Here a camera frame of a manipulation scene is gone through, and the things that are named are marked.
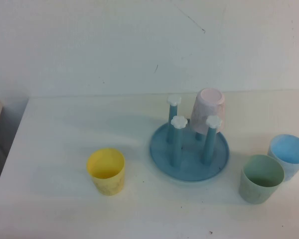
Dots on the green plastic cup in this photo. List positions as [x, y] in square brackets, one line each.
[254, 194]

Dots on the blue plastic cup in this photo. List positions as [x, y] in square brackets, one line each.
[289, 152]

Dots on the pink plastic cup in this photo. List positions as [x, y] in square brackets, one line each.
[209, 109]

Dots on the yellow plastic cup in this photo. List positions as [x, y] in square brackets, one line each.
[107, 184]

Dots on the blue cup stand white caps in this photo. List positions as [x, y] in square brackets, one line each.
[189, 164]

